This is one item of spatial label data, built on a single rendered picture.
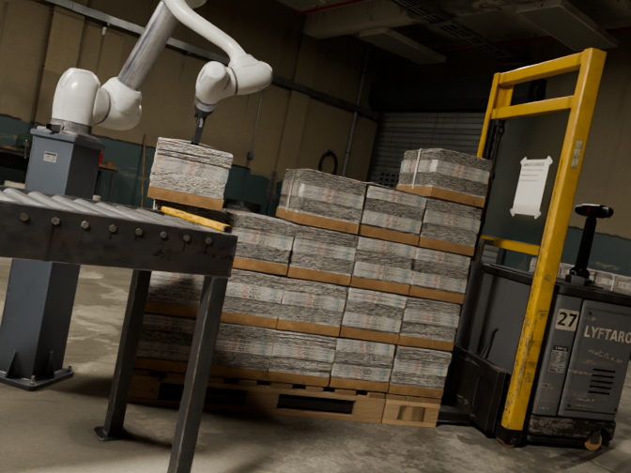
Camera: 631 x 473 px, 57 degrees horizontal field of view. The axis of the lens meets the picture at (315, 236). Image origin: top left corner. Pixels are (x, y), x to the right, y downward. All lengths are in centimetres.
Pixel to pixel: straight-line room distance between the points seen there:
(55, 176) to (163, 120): 706
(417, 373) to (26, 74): 723
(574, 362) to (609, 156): 620
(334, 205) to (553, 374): 133
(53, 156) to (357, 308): 140
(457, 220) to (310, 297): 78
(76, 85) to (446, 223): 167
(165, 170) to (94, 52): 697
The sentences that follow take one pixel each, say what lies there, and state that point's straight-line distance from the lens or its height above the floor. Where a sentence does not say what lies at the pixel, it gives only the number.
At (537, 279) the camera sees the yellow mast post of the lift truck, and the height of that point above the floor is 80.
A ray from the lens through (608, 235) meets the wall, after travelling 886.
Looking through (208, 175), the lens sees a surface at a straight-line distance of 229.
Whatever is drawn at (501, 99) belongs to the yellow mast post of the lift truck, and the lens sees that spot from 355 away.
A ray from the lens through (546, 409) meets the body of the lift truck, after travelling 308.
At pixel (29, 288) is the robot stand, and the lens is 257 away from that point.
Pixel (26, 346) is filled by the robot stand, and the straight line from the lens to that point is 261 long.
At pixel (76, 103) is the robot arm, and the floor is 113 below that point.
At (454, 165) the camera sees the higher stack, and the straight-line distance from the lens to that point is 274.
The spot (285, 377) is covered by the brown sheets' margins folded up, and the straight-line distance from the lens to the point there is 259.
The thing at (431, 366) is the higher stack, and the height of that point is 29.
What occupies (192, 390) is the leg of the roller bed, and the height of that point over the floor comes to 36.
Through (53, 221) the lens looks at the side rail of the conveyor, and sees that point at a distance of 143.
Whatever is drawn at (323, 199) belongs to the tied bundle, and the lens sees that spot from 249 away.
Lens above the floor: 92
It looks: 3 degrees down
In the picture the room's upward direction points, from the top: 11 degrees clockwise
